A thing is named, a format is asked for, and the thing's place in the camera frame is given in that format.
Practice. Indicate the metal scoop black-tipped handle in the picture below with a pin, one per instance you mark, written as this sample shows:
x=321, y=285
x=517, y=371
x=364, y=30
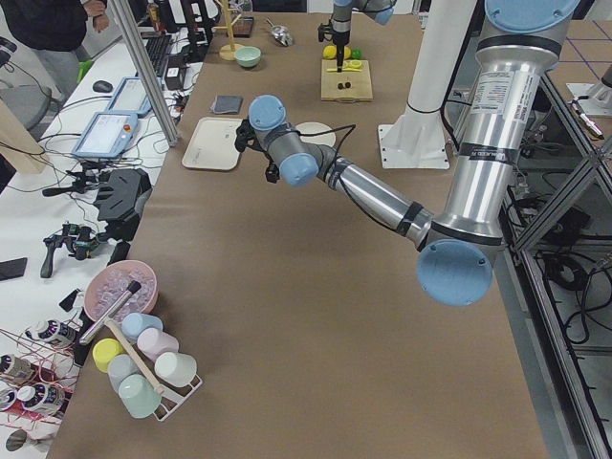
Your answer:
x=87, y=336

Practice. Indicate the pink cup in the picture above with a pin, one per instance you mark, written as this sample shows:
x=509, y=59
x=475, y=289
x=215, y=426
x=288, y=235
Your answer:
x=153, y=342

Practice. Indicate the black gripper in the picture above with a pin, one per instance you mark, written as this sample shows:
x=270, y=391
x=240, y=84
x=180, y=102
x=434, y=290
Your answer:
x=339, y=44
x=245, y=136

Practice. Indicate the bamboo cutting board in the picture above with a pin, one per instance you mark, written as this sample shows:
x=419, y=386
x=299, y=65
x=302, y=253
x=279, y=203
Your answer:
x=352, y=84

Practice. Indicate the mint green cup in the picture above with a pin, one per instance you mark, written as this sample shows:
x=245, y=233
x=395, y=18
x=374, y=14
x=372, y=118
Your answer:
x=138, y=396

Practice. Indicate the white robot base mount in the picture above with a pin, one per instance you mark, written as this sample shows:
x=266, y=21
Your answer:
x=417, y=138

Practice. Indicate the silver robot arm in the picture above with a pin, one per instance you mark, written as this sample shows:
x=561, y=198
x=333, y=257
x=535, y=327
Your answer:
x=520, y=41
x=378, y=10

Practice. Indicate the black keyboard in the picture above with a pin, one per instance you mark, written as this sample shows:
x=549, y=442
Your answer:
x=157, y=49

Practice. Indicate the white cup rack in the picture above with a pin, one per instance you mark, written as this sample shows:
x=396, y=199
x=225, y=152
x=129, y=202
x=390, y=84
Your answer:
x=172, y=398

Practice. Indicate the cream round plate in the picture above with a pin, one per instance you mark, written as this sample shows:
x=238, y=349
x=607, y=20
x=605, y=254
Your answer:
x=316, y=133

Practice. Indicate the whole yellow lemon near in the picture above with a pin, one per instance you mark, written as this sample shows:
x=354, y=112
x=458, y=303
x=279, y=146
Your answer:
x=329, y=52

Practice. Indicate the wooden mug tree stand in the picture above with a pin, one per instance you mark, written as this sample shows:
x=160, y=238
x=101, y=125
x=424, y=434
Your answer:
x=227, y=52

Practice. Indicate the far teach pendant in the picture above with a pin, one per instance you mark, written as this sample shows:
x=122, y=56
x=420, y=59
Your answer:
x=130, y=96

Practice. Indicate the grey cup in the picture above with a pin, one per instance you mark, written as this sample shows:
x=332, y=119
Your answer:
x=119, y=368

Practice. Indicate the white cup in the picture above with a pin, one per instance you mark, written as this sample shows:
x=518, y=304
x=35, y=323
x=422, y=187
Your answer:
x=178, y=369

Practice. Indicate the yellow cup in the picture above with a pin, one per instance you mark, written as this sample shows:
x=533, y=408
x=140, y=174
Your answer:
x=104, y=351

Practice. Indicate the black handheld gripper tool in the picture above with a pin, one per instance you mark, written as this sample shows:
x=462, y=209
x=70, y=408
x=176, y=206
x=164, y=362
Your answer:
x=80, y=241

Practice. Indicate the grey folded cloth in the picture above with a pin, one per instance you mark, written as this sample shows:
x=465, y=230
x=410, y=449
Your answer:
x=226, y=105

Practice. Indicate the black computer mouse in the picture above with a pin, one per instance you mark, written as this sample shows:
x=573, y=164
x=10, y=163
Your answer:
x=103, y=87

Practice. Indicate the cream rabbit tray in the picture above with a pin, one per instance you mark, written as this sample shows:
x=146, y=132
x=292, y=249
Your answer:
x=211, y=146

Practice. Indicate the near teach pendant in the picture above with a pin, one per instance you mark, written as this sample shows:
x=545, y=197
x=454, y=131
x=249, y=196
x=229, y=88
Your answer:
x=106, y=135

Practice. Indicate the shiny steel scoop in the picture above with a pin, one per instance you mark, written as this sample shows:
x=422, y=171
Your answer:
x=280, y=34

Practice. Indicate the teach pendant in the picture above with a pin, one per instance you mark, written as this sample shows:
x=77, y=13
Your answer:
x=106, y=135
x=130, y=96

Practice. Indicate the yellow plastic knife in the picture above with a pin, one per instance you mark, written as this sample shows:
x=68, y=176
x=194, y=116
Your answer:
x=343, y=70

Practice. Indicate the blue cup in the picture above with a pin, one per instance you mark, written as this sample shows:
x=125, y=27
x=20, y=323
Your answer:
x=135, y=323

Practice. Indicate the person in dark clothes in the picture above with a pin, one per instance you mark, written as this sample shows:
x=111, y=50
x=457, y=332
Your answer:
x=50, y=25

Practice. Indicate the mint green bowl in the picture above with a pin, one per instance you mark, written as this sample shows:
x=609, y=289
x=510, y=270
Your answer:
x=247, y=56

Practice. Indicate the pink bowl with ice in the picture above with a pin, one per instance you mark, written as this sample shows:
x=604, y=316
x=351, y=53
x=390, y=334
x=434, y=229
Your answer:
x=107, y=286

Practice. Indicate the aluminium frame post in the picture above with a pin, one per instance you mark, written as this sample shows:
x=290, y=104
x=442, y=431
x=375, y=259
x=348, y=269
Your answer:
x=131, y=35

